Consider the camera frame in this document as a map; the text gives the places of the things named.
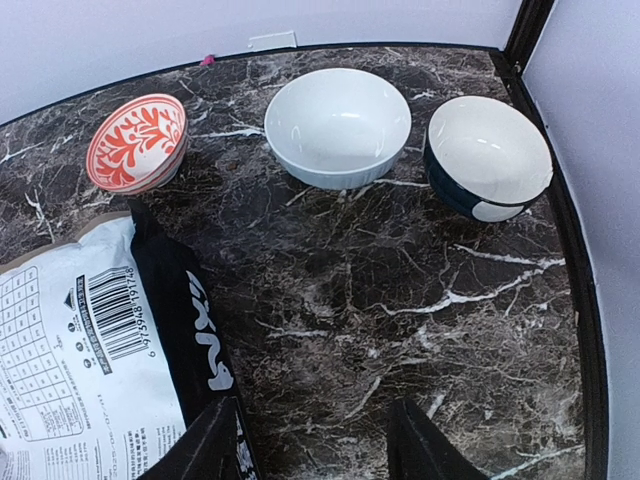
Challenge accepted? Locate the pink wall marker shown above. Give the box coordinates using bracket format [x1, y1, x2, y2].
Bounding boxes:
[200, 55, 215, 66]

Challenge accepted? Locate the brown pet food bag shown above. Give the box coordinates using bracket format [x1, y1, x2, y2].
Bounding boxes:
[1, 201, 260, 479]

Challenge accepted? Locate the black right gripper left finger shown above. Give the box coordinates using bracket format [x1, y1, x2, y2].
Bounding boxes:
[144, 397, 238, 480]

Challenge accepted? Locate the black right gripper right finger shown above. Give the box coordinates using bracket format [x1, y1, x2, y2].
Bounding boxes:
[387, 398, 488, 480]

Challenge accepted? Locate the red patterned bowl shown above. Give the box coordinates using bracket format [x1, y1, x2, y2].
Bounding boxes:
[86, 93, 188, 195]

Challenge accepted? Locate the white ceramic bowl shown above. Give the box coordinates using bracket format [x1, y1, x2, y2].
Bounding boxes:
[264, 68, 412, 190]

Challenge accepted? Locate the black corner frame post right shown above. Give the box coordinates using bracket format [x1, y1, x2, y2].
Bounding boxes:
[503, 0, 555, 74]

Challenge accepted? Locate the clear wall label tab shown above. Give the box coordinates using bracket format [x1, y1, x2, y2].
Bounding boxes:
[248, 31, 297, 52]

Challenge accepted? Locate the dark rimmed white bowl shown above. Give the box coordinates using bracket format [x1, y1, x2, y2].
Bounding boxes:
[424, 95, 554, 223]

